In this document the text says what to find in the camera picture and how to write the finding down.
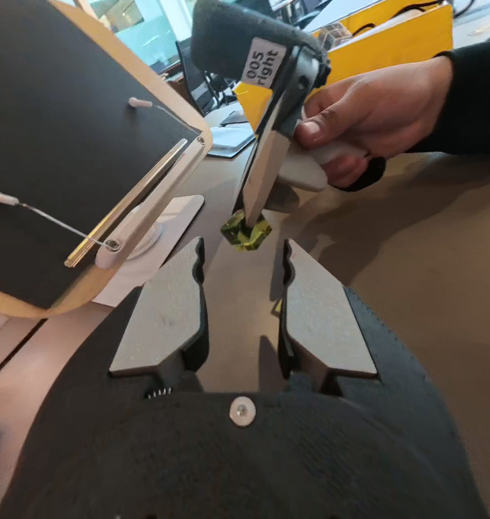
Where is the white paper sheet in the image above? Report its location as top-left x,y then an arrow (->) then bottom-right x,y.
206,126 -> 255,159

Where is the black board with wooden rim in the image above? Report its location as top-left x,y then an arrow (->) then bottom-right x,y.
0,0 -> 214,320

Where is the white board stand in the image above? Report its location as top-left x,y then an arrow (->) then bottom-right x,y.
93,136 -> 208,309

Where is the black office chair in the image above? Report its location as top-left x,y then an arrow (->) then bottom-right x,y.
175,38 -> 237,116

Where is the person's right hand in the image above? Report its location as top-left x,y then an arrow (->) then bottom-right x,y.
294,55 -> 455,190

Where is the yellow partition panel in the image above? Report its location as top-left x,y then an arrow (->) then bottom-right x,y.
233,3 -> 455,134

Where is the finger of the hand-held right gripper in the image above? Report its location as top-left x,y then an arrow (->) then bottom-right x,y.
234,140 -> 257,213
244,91 -> 292,232

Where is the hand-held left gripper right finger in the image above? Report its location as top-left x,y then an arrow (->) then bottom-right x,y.
277,239 -> 379,380

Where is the metal wire clip white tip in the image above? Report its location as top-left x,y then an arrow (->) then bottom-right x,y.
0,188 -> 122,253
128,97 -> 206,146

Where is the yellow-green transparent cube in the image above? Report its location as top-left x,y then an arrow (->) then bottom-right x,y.
221,209 -> 272,252

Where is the person's right forearm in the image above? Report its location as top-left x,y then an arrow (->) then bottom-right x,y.
407,34 -> 490,155

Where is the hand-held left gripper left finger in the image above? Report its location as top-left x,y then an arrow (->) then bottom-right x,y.
108,236 -> 210,376

